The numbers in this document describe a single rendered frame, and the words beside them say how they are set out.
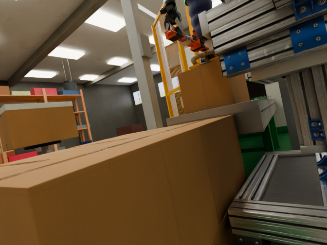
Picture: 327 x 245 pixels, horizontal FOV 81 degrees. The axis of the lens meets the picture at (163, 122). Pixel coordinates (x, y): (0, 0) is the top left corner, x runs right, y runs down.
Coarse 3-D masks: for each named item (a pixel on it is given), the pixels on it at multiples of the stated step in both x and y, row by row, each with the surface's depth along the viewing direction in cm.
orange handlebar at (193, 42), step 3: (174, 30) 115; (168, 33) 116; (171, 33) 116; (180, 39) 129; (192, 39) 135; (192, 42) 137; (195, 42) 139; (198, 42) 144; (186, 45) 140; (189, 45) 140; (192, 45) 141; (207, 48) 159; (201, 51) 161
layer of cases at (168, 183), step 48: (96, 144) 100; (144, 144) 48; (192, 144) 67; (0, 192) 30; (48, 192) 26; (96, 192) 33; (144, 192) 42; (192, 192) 61; (0, 240) 33; (48, 240) 26; (96, 240) 31; (144, 240) 40; (192, 240) 56
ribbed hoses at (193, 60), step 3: (204, 51) 153; (207, 51) 150; (210, 51) 149; (213, 51) 149; (198, 54) 156; (201, 54) 155; (204, 54) 153; (207, 54) 152; (192, 57) 159; (195, 57) 157; (198, 57) 156; (201, 57) 157; (192, 60) 159; (195, 60) 159; (192, 63) 164; (195, 63) 163
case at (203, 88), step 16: (208, 64) 140; (192, 80) 149; (208, 80) 142; (224, 80) 135; (240, 80) 162; (192, 96) 151; (208, 96) 143; (224, 96) 137; (240, 96) 152; (192, 112) 152
